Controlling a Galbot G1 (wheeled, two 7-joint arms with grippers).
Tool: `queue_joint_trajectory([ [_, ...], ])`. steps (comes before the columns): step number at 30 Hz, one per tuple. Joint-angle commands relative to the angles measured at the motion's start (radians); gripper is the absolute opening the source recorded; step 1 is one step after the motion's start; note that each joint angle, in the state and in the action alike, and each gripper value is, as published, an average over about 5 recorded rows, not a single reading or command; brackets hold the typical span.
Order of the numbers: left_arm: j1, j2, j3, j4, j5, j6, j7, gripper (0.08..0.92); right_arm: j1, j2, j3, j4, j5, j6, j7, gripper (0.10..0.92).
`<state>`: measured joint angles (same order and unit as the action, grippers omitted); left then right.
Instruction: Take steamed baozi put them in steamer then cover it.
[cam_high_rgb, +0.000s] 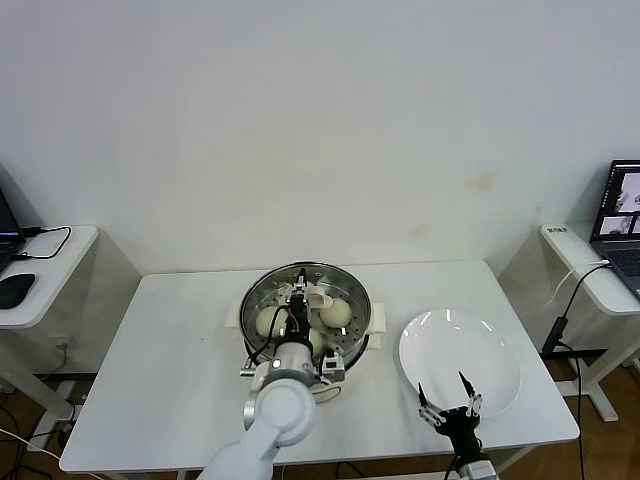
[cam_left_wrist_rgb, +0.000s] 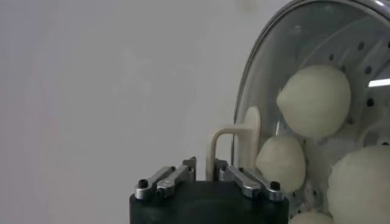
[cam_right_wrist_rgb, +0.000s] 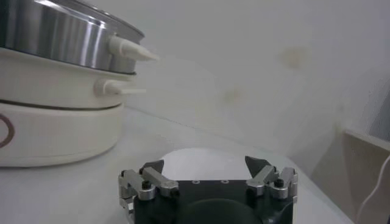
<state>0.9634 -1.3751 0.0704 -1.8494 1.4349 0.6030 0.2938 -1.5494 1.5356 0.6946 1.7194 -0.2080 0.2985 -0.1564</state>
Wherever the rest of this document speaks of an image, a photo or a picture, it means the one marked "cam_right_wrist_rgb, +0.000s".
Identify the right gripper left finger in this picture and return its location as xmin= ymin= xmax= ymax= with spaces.
xmin=118 ymin=159 xmax=180 ymax=214

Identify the white laptop cable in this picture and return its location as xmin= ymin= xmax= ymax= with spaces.
xmin=355 ymin=155 xmax=390 ymax=224

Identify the round white plate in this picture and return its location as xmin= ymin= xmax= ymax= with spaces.
xmin=161 ymin=148 xmax=254 ymax=181

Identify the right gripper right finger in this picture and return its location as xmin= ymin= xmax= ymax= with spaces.
xmin=245 ymin=156 xmax=299 ymax=199

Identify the stainless steel steamer basket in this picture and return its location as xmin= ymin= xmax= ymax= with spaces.
xmin=0 ymin=0 xmax=161 ymax=75

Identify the cream electric cooking pot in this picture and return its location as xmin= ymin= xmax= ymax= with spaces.
xmin=0 ymin=47 xmax=147 ymax=168

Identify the white side desk with label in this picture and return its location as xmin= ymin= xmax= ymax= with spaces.
xmin=341 ymin=127 xmax=390 ymax=224

